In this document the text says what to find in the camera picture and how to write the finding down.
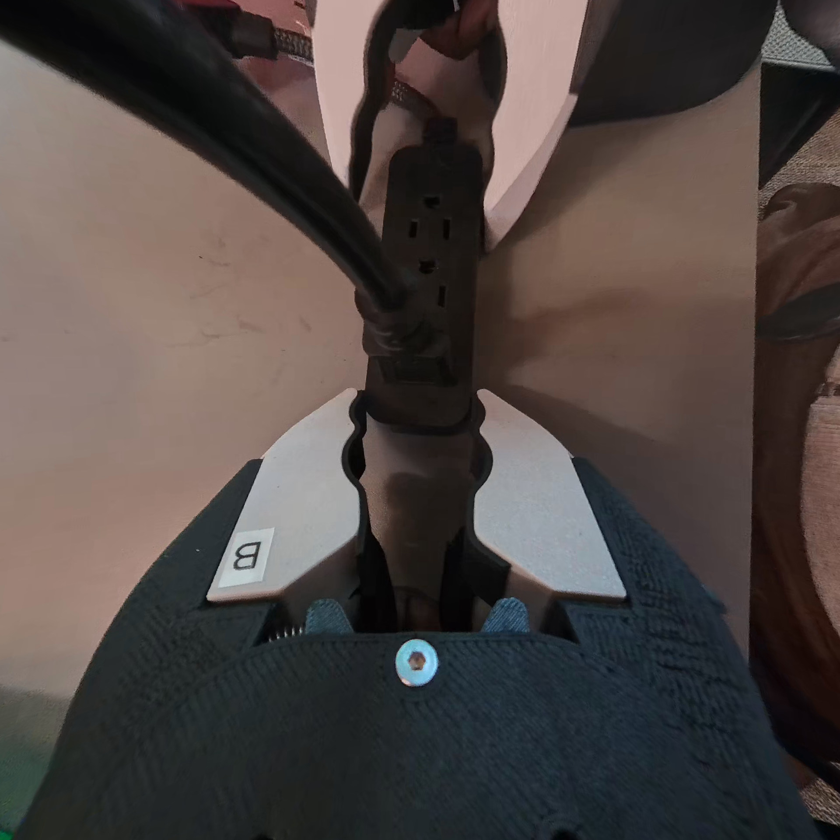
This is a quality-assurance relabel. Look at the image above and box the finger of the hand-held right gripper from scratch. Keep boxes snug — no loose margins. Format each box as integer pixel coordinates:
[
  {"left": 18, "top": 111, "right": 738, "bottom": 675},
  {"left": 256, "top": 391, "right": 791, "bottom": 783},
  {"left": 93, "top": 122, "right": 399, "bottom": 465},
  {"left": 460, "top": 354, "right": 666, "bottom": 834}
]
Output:
[
  {"left": 313, "top": 0, "right": 395, "bottom": 199},
  {"left": 481, "top": 0, "right": 590, "bottom": 255}
]

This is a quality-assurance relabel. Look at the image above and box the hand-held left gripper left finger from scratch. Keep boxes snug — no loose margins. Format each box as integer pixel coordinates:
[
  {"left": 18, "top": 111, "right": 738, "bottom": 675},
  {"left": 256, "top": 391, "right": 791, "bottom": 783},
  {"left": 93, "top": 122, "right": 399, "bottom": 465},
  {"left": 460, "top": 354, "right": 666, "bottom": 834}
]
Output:
[{"left": 205, "top": 388, "right": 367, "bottom": 602}]

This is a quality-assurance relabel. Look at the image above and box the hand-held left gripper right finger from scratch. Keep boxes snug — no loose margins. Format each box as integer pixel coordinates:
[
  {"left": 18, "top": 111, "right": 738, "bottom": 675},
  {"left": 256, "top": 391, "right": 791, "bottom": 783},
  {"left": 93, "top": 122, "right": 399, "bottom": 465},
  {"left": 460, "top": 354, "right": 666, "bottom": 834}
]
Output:
[{"left": 468, "top": 388, "right": 629, "bottom": 602}]

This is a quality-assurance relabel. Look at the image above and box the grey braided cable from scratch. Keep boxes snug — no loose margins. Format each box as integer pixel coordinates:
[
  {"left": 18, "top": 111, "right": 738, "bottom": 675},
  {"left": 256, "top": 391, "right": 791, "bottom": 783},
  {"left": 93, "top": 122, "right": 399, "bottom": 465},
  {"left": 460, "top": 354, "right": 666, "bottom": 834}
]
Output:
[{"left": 223, "top": 12, "right": 439, "bottom": 126}]

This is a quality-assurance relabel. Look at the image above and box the thick black power cable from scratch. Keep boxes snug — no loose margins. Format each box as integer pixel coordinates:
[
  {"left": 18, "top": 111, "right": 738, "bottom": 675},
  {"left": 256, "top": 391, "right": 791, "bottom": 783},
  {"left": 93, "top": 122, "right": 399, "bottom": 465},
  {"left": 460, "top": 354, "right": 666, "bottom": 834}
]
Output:
[{"left": 0, "top": 0, "right": 421, "bottom": 316}]

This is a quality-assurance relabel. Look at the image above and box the black power plug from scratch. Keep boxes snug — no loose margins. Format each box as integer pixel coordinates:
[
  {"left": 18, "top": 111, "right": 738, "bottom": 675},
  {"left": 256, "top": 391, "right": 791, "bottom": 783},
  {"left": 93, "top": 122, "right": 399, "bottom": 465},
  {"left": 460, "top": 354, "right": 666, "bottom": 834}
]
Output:
[{"left": 354, "top": 282, "right": 478, "bottom": 435}]

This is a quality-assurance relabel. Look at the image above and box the person in grey hoodie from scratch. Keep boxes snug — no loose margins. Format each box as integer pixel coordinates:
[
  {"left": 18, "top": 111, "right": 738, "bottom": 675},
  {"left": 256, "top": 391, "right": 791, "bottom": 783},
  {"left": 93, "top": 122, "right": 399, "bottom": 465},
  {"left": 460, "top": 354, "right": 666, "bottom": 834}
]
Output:
[{"left": 797, "top": 341, "right": 840, "bottom": 592}]

